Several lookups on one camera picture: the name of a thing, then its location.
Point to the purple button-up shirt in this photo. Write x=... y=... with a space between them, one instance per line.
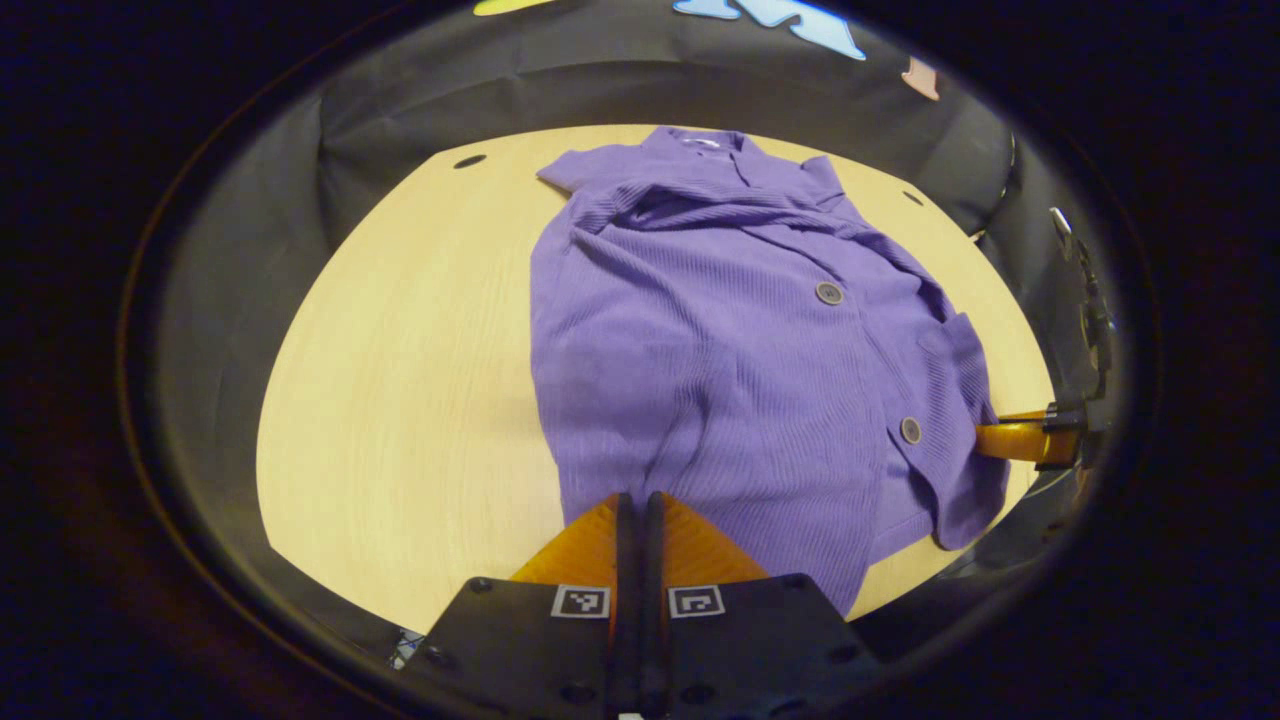
x=720 y=380

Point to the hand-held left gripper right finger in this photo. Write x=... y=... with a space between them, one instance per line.
x=655 y=550

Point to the small white patterned object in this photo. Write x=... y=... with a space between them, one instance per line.
x=405 y=648

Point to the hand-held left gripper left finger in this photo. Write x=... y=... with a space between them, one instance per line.
x=626 y=550

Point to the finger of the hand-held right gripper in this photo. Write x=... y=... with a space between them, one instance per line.
x=1015 y=442
x=1065 y=416

